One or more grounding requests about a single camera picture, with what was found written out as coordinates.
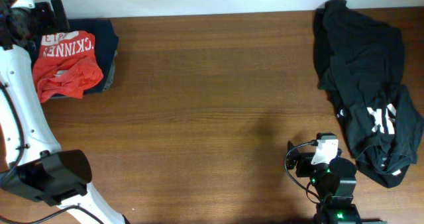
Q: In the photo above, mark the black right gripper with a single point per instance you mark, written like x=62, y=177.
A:
x=305, y=159

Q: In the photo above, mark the folded navy blue garment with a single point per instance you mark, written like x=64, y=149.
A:
x=106, y=42

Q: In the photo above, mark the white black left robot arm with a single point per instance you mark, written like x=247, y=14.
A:
x=39, y=169

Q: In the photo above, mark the orange red printed t-shirt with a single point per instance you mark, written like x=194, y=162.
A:
x=66, y=65

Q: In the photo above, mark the crumpled black printed garment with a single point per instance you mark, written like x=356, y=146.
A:
x=360, y=63

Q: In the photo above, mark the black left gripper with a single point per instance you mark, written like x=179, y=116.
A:
x=47, y=25

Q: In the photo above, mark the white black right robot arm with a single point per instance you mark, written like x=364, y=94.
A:
x=327, y=179

